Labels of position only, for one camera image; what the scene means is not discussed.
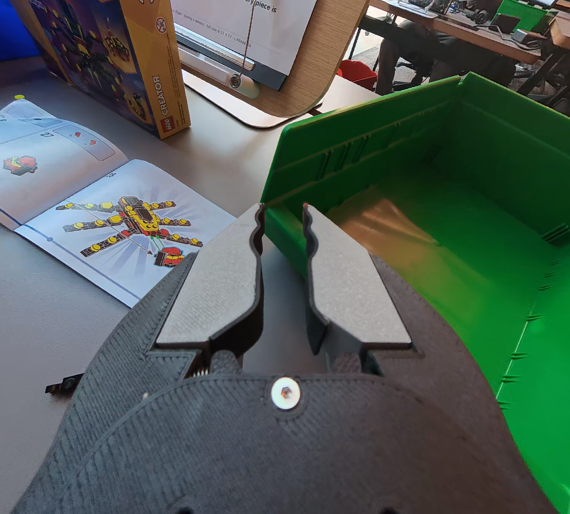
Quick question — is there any lego instruction booklet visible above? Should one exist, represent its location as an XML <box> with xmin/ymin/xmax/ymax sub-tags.
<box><xmin>0</xmin><ymin>98</ymin><xmax>238</xmax><ymax>309</ymax></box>

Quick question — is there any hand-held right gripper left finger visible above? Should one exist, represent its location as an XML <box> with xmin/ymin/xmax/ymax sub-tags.
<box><xmin>156</xmin><ymin>203</ymin><xmax>265</xmax><ymax>354</ymax></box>

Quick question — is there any small green bin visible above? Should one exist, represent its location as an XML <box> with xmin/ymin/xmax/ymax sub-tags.
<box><xmin>492</xmin><ymin>0</ymin><xmax>551</xmax><ymax>34</ymax></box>

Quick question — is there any red bin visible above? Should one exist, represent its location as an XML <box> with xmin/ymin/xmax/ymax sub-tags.
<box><xmin>337</xmin><ymin>59</ymin><xmax>377</xmax><ymax>90</ymax></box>

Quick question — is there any dark brown box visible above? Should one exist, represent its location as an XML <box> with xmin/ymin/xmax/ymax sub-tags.
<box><xmin>492</xmin><ymin>13</ymin><xmax>520</xmax><ymax>34</ymax></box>

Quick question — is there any wooden table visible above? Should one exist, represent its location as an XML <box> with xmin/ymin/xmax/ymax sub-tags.
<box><xmin>370</xmin><ymin>0</ymin><xmax>570</xmax><ymax>66</ymax></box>

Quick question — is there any yellow and purple lego box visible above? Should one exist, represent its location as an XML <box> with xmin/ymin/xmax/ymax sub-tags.
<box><xmin>0</xmin><ymin>0</ymin><xmax>192</xmax><ymax>140</ymax></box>

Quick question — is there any black lego piece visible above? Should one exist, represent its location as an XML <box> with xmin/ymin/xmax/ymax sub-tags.
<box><xmin>46</xmin><ymin>374</ymin><xmax>83</xmax><ymax>394</ymax></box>

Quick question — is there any blue container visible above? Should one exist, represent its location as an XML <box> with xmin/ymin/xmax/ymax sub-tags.
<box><xmin>0</xmin><ymin>0</ymin><xmax>42</xmax><ymax>61</ymax></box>

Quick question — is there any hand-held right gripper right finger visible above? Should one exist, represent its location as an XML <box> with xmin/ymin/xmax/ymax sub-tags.
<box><xmin>303</xmin><ymin>203</ymin><xmax>412</xmax><ymax>372</ymax></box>

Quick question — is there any green plastic bin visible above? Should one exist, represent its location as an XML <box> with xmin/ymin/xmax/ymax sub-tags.
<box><xmin>259</xmin><ymin>72</ymin><xmax>570</xmax><ymax>514</ymax></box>

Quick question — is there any white printed paper sheet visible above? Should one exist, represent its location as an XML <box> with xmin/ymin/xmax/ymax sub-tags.
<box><xmin>161</xmin><ymin>0</ymin><xmax>341</xmax><ymax>77</ymax></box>

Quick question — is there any wooden display stand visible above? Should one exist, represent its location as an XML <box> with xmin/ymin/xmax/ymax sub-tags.
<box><xmin>169</xmin><ymin>0</ymin><xmax>397</xmax><ymax>128</ymax></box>

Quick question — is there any metal wire tether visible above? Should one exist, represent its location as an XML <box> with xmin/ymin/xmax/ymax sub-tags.
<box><xmin>229</xmin><ymin>0</ymin><xmax>277</xmax><ymax>89</ymax></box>

